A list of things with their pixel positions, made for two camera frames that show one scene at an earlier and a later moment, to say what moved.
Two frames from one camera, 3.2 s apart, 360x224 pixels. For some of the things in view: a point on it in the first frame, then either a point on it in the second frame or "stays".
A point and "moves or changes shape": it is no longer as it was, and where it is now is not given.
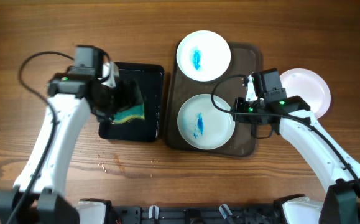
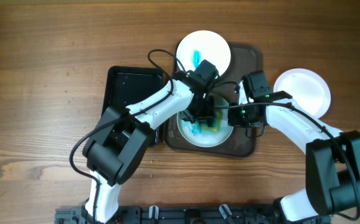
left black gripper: (123, 99) -> (209, 111)
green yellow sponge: (137, 112) moves or changes shape
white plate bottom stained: (203, 126) stays
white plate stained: (308, 86) stays
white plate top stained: (203, 55) stays
